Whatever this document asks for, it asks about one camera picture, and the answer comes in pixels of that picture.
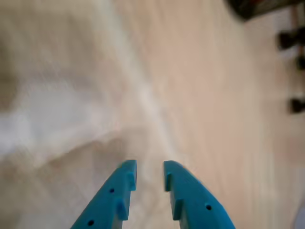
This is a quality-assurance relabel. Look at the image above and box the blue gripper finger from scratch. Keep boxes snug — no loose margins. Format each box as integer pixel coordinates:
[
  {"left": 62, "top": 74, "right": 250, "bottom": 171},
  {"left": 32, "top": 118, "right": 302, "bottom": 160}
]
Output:
[
  {"left": 163, "top": 160, "right": 236, "bottom": 229},
  {"left": 71, "top": 159, "right": 138, "bottom": 229}
]

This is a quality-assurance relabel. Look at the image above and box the black clamp stand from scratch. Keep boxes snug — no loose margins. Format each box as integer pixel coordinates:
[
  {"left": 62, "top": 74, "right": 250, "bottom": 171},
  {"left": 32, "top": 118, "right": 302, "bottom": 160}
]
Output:
[{"left": 276, "top": 27, "right": 305, "bottom": 52}]

